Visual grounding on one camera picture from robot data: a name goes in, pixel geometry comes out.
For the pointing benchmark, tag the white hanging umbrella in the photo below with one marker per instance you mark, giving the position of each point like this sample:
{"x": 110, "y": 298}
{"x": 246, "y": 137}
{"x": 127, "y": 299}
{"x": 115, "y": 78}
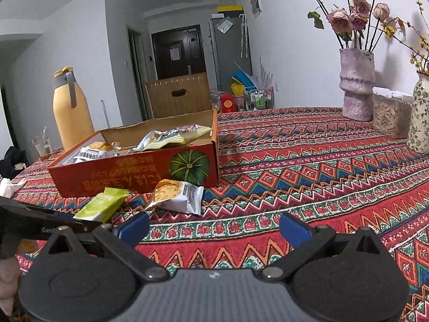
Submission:
{"x": 244, "y": 37}

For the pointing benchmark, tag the dark entrance door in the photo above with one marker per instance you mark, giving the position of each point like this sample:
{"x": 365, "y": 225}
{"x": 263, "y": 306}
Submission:
{"x": 164, "y": 63}

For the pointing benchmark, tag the yellow storage box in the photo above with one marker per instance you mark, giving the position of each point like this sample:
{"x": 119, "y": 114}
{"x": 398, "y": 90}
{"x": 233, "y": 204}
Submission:
{"x": 230, "y": 8}

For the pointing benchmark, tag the yellow striped silver snack packet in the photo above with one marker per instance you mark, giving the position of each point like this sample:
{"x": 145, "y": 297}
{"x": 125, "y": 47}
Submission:
{"x": 167, "y": 139}

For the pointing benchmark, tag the green and white snack packet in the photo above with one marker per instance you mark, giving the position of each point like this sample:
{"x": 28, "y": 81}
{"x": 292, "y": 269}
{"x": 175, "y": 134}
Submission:
{"x": 100, "y": 204}

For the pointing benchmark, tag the dried pink rose bouquet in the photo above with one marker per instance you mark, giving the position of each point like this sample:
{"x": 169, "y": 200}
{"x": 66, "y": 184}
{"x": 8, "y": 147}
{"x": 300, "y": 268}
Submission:
{"x": 340, "y": 20}

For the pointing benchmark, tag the wooden chair back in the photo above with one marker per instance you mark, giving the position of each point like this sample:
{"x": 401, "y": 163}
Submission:
{"x": 161, "y": 100}

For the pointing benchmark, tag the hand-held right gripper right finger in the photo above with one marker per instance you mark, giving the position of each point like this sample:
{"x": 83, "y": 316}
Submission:
{"x": 294, "y": 229}

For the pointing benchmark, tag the paper notice on door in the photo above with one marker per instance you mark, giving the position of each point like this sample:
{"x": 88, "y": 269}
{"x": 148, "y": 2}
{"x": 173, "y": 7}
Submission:
{"x": 174, "y": 54}

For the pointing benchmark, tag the pink textured vase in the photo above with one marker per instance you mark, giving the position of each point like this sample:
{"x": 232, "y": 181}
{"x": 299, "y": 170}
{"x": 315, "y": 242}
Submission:
{"x": 357, "y": 87}

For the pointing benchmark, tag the yellow bag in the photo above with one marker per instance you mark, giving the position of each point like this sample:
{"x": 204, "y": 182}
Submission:
{"x": 238, "y": 89}

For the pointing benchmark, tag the clear plastic bag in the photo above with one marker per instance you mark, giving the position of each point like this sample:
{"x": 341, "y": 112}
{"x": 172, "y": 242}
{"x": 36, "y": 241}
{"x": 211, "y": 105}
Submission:
{"x": 224, "y": 26}

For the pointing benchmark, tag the white floral vase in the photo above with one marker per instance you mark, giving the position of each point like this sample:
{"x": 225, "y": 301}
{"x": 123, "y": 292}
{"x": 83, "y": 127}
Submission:
{"x": 420, "y": 120}

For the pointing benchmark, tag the clear drinking glass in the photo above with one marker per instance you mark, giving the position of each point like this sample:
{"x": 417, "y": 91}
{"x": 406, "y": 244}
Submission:
{"x": 42, "y": 147}

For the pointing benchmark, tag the person's left hand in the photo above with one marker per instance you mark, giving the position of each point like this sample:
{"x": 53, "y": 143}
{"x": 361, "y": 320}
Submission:
{"x": 7, "y": 281}

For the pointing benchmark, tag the white cookie print packet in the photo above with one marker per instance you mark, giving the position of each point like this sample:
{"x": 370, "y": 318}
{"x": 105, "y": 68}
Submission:
{"x": 181, "y": 198}
{"x": 94, "y": 152}

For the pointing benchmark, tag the blue plastic item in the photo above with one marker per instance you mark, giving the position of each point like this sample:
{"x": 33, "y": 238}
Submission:
{"x": 241, "y": 77}

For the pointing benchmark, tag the clear container of seeds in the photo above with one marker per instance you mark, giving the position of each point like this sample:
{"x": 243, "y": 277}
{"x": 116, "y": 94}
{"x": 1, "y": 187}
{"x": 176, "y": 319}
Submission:
{"x": 390, "y": 117}

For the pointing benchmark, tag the orange cardboard box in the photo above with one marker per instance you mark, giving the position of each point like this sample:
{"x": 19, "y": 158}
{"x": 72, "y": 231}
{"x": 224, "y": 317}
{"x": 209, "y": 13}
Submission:
{"x": 134, "y": 174}

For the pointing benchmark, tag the white cloth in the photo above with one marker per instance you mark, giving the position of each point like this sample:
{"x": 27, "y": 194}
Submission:
{"x": 8, "y": 187}

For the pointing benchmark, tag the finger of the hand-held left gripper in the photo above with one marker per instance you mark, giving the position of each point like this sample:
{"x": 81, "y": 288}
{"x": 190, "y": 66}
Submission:
{"x": 40, "y": 213}

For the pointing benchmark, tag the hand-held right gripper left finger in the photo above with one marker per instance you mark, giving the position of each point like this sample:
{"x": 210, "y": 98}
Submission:
{"x": 134, "y": 229}

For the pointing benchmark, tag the yellow thermos jug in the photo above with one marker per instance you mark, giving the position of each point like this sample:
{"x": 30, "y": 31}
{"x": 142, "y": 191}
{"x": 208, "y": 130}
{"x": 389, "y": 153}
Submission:
{"x": 73, "y": 117}

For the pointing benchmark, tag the yellow blossom branches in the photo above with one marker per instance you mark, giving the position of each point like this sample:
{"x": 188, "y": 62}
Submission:
{"x": 388, "y": 26}

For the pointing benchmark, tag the grey refrigerator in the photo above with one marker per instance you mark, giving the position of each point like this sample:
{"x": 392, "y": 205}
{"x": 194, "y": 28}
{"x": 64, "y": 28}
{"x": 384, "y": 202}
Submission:
{"x": 228, "y": 60}

